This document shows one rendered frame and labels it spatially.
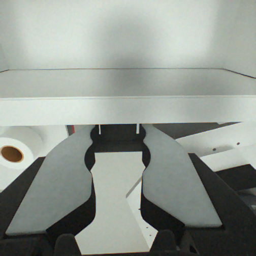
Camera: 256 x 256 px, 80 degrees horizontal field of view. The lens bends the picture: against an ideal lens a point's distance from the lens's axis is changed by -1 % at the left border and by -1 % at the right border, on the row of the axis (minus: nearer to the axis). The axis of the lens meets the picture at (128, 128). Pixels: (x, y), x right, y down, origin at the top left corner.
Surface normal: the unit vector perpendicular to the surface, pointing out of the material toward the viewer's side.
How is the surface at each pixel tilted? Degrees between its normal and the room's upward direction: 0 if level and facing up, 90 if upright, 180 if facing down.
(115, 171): 0
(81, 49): 0
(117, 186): 0
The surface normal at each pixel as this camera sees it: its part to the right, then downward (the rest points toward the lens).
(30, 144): 0.92, -0.36
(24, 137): 0.70, -0.63
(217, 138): 0.04, 0.50
